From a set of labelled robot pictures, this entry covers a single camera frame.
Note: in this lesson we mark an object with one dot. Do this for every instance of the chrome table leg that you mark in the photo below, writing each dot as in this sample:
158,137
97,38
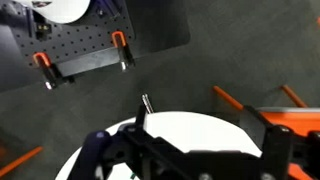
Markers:
147,104

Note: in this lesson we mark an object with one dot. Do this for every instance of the black power socket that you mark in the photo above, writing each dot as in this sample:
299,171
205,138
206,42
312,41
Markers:
43,30

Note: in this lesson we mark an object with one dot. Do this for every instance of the orange chair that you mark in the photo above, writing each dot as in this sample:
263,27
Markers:
290,120

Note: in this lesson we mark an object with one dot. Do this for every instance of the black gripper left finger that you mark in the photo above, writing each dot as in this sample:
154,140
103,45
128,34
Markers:
100,156

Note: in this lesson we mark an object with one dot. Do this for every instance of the grey cart top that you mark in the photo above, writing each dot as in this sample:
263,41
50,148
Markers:
160,23

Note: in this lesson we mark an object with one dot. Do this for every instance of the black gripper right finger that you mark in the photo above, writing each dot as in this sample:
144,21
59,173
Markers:
276,150

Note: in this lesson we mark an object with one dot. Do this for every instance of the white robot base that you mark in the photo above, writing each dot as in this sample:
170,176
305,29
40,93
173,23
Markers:
63,10

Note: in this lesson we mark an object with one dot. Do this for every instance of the white round table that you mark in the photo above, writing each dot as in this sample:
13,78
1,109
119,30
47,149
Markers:
186,133

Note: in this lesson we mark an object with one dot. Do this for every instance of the black perforated breadboard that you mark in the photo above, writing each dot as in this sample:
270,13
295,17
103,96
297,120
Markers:
76,40

